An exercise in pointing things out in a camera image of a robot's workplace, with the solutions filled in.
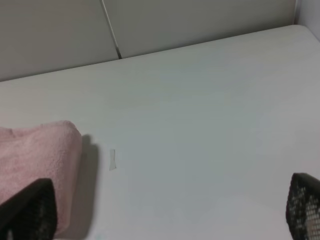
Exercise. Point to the pink fluffy towel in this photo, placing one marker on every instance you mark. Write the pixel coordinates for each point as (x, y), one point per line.
(51, 150)

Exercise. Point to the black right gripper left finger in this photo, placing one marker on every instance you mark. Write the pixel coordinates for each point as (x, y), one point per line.
(31, 214)

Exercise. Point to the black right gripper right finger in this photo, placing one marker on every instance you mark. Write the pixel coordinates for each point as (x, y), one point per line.
(303, 207)

